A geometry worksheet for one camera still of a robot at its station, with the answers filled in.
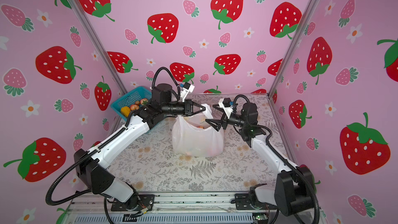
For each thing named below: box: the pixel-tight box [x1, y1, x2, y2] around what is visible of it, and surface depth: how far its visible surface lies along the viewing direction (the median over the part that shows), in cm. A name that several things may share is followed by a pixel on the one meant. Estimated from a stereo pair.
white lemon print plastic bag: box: [171, 103, 224, 158], surface depth 80 cm
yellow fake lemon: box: [120, 106, 131, 118], surface depth 107 cm
